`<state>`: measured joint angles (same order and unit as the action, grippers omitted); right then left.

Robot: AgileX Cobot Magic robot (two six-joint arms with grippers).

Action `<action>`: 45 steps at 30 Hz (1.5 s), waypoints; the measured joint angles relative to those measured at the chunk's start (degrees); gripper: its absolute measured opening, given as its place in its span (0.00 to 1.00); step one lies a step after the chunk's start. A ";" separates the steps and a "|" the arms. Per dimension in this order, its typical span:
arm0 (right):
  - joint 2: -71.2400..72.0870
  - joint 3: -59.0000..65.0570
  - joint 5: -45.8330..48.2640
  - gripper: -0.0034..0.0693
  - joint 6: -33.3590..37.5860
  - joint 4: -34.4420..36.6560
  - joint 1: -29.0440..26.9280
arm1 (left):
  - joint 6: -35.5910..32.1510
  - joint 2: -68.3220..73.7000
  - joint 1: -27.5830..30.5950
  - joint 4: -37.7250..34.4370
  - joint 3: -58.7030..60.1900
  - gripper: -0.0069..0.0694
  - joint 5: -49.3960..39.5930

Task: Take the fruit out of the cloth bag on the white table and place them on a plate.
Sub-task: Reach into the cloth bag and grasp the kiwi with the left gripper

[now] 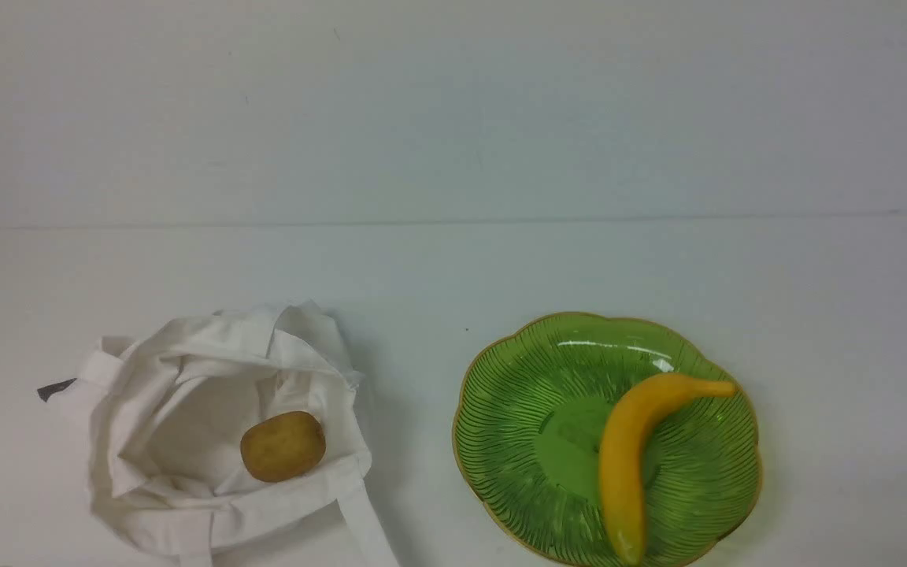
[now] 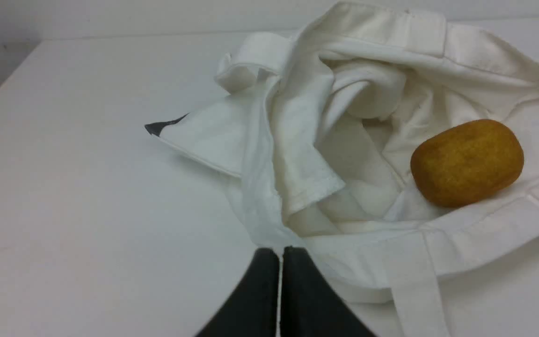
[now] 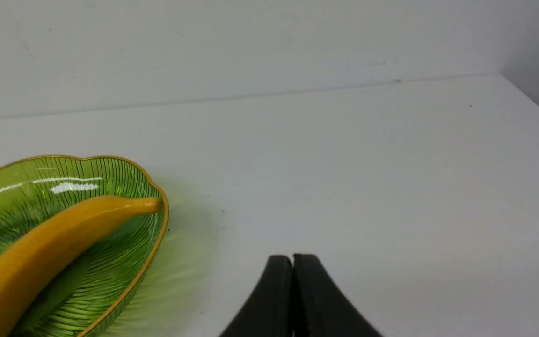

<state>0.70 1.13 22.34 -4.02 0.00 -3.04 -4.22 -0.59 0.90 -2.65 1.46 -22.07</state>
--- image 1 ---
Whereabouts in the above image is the brown kiwi fruit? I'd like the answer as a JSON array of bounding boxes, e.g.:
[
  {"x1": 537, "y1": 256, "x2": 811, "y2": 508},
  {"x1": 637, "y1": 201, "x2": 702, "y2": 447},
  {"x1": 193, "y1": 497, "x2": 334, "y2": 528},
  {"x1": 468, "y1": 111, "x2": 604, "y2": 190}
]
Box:
[{"x1": 239, "y1": 410, "x2": 327, "y2": 484}]

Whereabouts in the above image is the white cloth tote bag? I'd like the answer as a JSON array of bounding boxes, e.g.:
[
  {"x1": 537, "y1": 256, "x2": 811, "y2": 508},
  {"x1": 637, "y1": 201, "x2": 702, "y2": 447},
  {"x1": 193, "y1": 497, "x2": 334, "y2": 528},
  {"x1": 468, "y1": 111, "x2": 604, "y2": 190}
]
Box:
[{"x1": 37, "y1": 302, "x2": 398, "y2": 566}]

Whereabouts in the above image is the green ribbed glass plate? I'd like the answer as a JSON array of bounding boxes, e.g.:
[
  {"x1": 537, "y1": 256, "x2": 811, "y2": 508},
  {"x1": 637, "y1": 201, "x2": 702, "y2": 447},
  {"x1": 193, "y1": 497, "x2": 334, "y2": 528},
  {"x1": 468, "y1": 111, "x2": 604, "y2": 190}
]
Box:
[{"x1": 451, "y1": 312, "x2": 765, "y2": 566}]

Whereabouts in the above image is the yellow banana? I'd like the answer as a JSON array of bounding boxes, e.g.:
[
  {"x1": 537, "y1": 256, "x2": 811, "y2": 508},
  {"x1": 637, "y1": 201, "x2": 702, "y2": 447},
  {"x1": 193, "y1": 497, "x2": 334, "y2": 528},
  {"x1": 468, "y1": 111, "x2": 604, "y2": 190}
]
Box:
[{"x1": 598, "y1": 372, "x2": 738, "y2": 566}]

